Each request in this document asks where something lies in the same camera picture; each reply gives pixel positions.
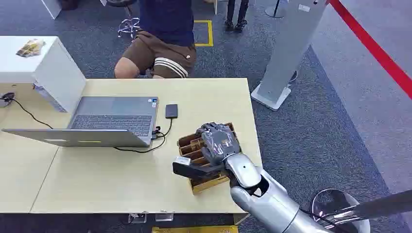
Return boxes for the grey open laptop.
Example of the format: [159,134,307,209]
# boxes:
[1,96,160,149]

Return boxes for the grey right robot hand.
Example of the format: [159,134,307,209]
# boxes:
[195,121,241,167]

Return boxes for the red barrier strip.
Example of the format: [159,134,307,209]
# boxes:
[327,0,412,100]

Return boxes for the chrome stool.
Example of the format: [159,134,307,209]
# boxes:
[105,0,141,40]

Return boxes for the standing person's legs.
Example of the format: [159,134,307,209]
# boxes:
[224,0,250,33]

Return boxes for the black power cable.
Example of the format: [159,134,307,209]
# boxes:
[0,92,54,130]

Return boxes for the white furniture corner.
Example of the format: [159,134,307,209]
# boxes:
[41,0,62,20]

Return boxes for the yellow snack packet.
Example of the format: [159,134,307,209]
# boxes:
[16,39,46,58]

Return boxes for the round pole base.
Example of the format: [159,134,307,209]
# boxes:
[265,0,288,19]

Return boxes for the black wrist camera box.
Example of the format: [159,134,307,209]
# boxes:
[172,156,230,181]

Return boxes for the yellow floor tape square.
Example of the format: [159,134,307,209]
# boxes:
[193,19,214,48]

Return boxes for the person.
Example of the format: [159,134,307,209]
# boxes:
[114,0,198,80]

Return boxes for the white cabinet box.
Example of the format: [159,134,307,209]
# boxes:
[0,35,87,114]

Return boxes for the yellow sheet under desk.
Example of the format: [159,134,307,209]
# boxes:
[151,225,239,233]

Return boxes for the black drive cable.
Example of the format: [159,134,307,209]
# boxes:
[114,118,174,154]

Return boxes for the black external drive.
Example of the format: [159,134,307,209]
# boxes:
[165,103,179,119]

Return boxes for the grey slanted floor stand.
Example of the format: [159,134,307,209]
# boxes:
[250,0,329,112]

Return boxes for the wooden card box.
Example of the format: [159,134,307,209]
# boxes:
[177,122,242,195]

